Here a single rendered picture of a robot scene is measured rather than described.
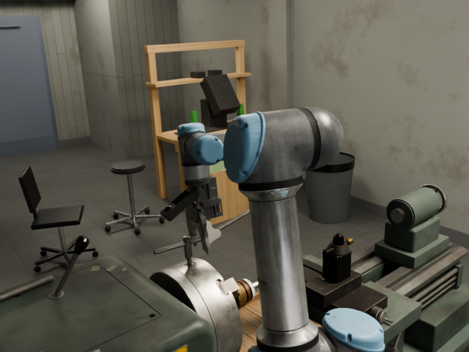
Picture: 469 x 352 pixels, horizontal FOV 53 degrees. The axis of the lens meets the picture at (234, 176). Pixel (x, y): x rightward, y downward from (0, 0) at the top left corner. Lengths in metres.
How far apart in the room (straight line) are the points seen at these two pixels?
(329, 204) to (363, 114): 0.97
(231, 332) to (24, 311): 0.52
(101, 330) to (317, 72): 4.43
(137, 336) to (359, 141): 4.10
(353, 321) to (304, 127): 0.40
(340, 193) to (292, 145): 3.82
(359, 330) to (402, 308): 0.85
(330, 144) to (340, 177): 3.71
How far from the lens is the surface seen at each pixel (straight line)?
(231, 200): 4.79
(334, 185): 4.56
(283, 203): 0.82
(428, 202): 2.22
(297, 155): 0.81
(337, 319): 0.98
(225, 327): 1.32
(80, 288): 1.31
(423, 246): 2.26
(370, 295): 1.76
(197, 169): 1.28
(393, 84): 4.62
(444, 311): 2.29
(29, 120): 8.48
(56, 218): 4.15
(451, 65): 4.30
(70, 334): 1.14
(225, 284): 1.34
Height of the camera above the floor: 1.88
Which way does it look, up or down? 18 degrees down
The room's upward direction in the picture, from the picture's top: 2 degrees counter-clockwise
